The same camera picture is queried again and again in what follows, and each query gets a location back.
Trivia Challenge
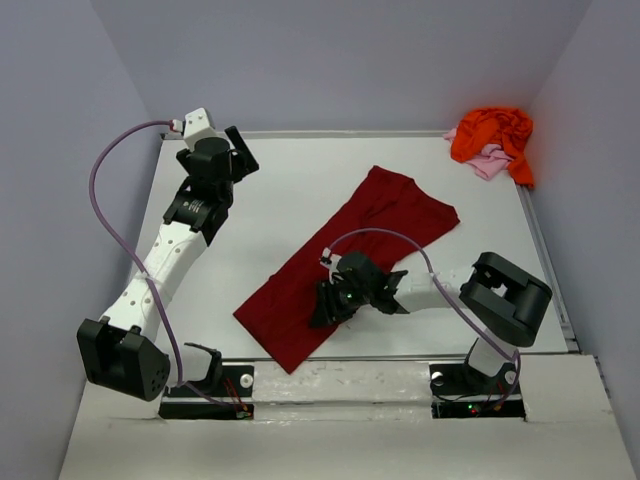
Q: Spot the dark red t-shirt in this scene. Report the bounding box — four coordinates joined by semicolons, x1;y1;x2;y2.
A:
234;166;460;374

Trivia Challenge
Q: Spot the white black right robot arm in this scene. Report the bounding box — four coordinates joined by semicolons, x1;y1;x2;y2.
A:
309;249;552;382

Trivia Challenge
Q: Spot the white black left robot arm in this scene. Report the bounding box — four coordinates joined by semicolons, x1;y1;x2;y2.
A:
76;126;259;402

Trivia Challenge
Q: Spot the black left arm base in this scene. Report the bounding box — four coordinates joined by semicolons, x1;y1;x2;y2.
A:
158;363;255;421

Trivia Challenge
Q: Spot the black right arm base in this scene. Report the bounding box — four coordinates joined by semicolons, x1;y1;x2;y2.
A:
429;363;526;419

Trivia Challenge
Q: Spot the pink t-shirt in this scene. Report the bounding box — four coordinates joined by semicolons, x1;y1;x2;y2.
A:
443;127;514;181

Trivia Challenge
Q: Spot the orange t-shirt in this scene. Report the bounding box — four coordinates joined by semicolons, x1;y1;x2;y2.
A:
454;107;535;189

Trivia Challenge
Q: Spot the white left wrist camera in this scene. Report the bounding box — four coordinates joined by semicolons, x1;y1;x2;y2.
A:
182;107;218;151

